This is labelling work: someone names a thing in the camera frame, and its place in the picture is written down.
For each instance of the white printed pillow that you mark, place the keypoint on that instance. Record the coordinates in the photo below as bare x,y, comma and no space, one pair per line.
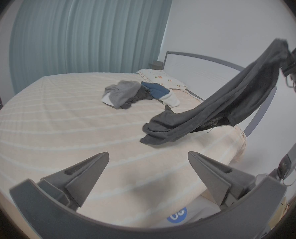
160,77

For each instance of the blue-green curtain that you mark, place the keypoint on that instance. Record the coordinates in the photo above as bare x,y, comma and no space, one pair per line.
123,28
43,33

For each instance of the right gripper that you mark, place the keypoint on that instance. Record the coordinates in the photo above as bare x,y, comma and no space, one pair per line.
291,67

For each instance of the black T-shirt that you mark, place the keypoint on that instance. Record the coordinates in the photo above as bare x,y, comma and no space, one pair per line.
237,98

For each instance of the bed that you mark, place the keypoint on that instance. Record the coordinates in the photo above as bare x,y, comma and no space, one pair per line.
63,121

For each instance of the grey bedside table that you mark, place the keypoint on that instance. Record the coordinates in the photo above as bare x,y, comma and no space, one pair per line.
156,65

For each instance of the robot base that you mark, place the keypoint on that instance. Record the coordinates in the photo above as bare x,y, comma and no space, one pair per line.
207,209

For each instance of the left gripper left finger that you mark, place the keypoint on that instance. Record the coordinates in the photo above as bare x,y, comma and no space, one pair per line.
88,175

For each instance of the pile of clothes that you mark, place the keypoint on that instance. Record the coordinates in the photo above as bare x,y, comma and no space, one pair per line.
128,93

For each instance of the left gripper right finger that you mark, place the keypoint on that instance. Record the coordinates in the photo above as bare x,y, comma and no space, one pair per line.
210,175

